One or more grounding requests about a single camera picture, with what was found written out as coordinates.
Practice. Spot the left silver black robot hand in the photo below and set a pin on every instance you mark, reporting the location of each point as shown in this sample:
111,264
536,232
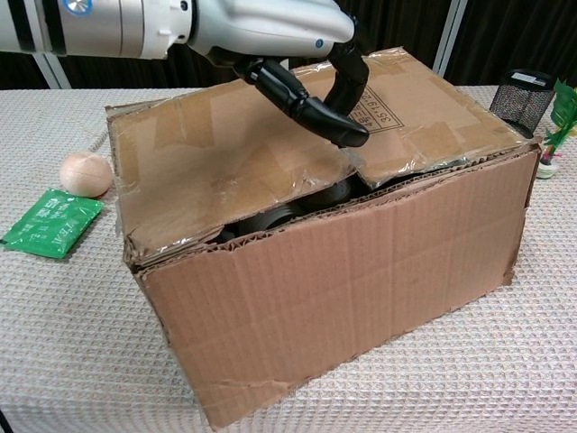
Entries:
270,22

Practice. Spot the brown taped cardboard box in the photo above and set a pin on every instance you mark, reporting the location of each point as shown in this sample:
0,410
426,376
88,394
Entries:
338,279

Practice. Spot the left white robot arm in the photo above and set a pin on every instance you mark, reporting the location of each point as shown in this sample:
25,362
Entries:
90,27

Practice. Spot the beige wooden ball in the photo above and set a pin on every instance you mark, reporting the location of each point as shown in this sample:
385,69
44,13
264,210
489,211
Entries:
85,176

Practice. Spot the black mesh pen holder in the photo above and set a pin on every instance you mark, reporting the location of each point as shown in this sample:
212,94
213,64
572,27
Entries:
518,104

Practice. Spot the green foil packet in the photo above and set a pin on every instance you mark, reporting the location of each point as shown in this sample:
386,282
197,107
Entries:
54,223

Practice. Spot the small artificial plant toy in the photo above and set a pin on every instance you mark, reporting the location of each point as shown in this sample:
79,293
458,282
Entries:
561,108

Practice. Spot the beige waffle tablecloth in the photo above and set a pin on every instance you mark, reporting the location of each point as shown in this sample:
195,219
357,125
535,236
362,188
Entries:
451,383

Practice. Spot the white partition frame post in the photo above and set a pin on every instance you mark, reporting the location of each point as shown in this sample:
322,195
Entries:
448,45
54,72

